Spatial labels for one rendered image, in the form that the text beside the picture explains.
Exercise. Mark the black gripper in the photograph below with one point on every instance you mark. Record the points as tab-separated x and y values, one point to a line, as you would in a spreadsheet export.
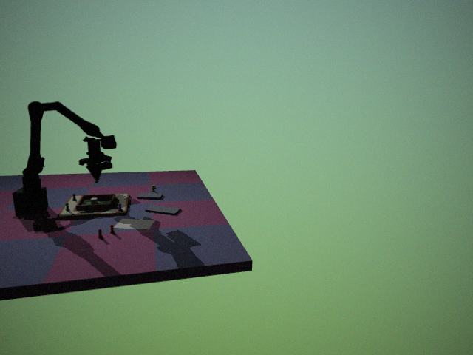
94	164

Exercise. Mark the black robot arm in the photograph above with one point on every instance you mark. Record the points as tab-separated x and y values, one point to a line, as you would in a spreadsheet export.
35	163

